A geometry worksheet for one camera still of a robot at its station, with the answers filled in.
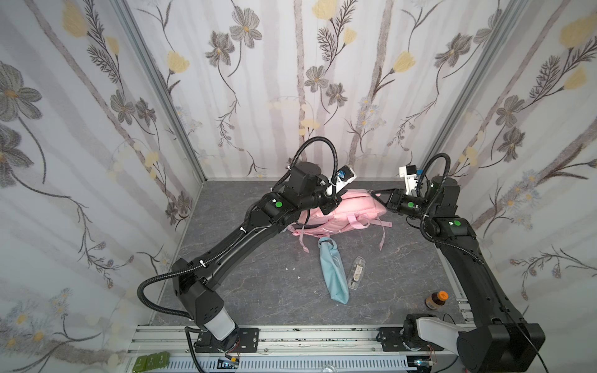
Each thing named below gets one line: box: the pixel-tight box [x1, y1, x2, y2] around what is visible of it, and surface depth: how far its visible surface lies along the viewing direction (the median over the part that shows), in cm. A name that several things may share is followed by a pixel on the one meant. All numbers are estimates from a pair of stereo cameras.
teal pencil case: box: [317, 237, 350, 305], surface depth 85 cm
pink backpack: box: [286, 188, 393, 253], surface depth 70 cm
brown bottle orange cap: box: [424, 290, 449, 311], surface depth 79 cm
